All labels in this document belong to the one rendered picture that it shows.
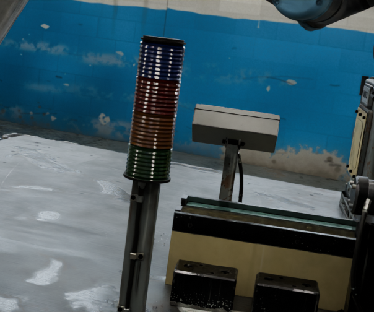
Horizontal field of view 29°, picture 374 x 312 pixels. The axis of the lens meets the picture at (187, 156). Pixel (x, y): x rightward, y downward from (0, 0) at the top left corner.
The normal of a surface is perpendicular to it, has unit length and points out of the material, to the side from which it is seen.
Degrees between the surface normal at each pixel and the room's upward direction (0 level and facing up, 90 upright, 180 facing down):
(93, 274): 0
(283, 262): 90
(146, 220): 90
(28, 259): 0
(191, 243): 90
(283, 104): 90
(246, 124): 51
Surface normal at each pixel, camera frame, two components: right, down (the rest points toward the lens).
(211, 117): 0.00, -0.48
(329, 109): -0.28, 0.14
